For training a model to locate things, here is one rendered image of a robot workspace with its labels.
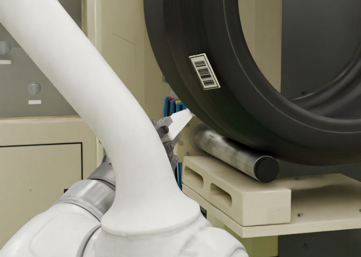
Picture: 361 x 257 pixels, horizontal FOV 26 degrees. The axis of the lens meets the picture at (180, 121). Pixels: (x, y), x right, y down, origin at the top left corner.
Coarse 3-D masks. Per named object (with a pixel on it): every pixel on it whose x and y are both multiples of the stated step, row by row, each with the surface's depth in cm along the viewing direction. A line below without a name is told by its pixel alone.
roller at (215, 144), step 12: (204, 132) 159; (204, 144) 156; (216, 144) 149; (228, 144) 145; (240, 144) 142; (216, 156) 150; (228, 156) 142; (240, 156) 137; (252, 156) 133; (264, 156) 131; (240, 168) 138; (252, 168) 131; (264, 168) 130; (276, 168) 131; (264, 180) 130
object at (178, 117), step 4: (180, 112) 115; (184, 112) 114; (188, 112) 114; (172, 116) 115; (176, 116) 114; (180, 116) 113; (184, 116) 113; (172, 120) 113; (176, 120) 112; (180, 120) 112; (172, 124) 111; (176, 124) 111; (172, 128) 110; (172, 132) 110; (164, 136) 110
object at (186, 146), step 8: (192, 120) 162; (200, 120) 163; (184, 128) 162; (192, 128) 162; (200, 128) 162; (208, 128) 163; (184, 136) 162; (192, 136) 162; (176, 144) 162; (184, 144) 162; (192, 144) 162; (176, 152) 162; (184, 152) 162; (192, 152) 163; (200, 152) 163
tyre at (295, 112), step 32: (160, 0) 131; (192, 0) 123; (224, 0) 122; (160, 32) 134; (192, 32) 124; (224, 32) 123; (160, 64) 143; (224, 64) 124; (256, 64) 124; (352, 64) 162; (192, 96) 134; (224, 96) 126; (256, 96) 126; (320, 96) 160; (352, 96) 162; (224, 128) 133; (256, 128) 128; (288, 128) 128; (320, 128) 129; (352, 128) 131; (288, 160) 135; (320, 160) 134; (352, 160) 136
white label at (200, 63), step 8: (192, 56) 124; (200, 56) 123; (192, 64) 126; (200, 64) 124; (208, 64) 123; (200, 72) 125; (208, 72) 124; (200, 80) 126; (208, 80) 125; (216, 80) 123; (208, 88) 126
